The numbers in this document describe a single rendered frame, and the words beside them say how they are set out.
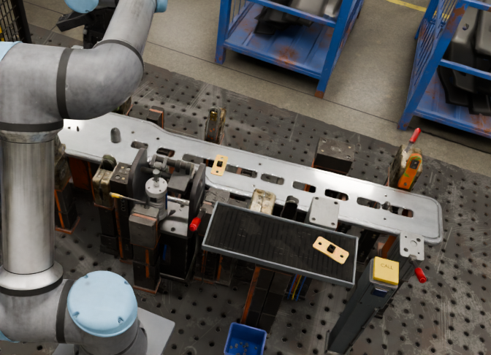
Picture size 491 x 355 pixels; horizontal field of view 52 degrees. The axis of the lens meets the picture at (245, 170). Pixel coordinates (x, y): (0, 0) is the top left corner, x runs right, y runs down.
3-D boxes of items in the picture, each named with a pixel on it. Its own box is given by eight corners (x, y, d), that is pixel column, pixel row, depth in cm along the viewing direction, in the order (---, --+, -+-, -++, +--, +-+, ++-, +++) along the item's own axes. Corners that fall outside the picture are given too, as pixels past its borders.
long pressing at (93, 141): (440, 194, 164) (442, 191, 163) (443, 251, 149) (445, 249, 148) (36, 94, 171) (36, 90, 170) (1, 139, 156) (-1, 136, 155)
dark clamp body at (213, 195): (226, 257, 172) (239, 187, 144) (216, 291, 163) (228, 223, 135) (196, 250, 173) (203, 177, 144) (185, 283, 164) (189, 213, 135)
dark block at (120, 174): (141, 247, 170) (136, 165, 139) (133, 265, 166) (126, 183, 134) (126, 244, 170) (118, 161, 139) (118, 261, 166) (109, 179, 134)
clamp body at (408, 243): (386, 293, 170) (429, 233, 144) (385, 323, 163) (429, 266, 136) (359, 286, 171) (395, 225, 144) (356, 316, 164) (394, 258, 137)
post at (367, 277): (350, 337, 159) (399, 264, 126) (348, 360, 154) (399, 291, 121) (326, 330, 159) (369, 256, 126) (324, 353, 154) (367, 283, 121)
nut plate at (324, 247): (348, 253, 124) (350, 250, 123) (343, 264, 121) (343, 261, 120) (318, 236, 126) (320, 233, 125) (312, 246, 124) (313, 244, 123)
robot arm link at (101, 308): (134, 359, 97) (131, 329, 87) (61, 355, 96) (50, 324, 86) (142, 301, 105) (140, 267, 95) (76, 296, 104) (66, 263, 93)
